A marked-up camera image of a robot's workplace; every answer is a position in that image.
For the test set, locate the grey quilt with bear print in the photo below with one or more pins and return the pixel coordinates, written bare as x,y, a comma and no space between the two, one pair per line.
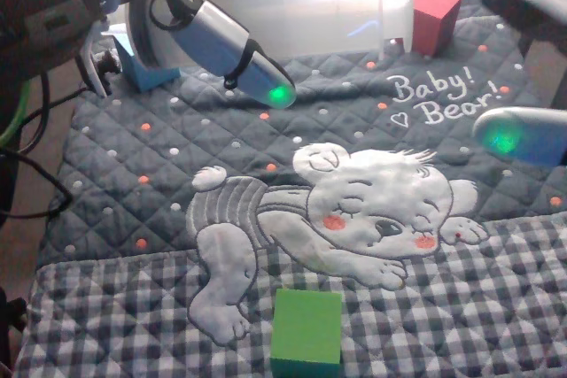
177,139

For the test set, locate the blue block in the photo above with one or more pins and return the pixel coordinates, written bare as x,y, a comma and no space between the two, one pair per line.
146,76

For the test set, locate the red block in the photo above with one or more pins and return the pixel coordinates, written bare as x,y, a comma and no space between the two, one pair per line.
432,19

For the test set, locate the green block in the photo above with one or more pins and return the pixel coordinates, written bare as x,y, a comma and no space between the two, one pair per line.
305,325

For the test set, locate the black stand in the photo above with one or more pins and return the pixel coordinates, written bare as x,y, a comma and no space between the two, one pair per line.
9,329

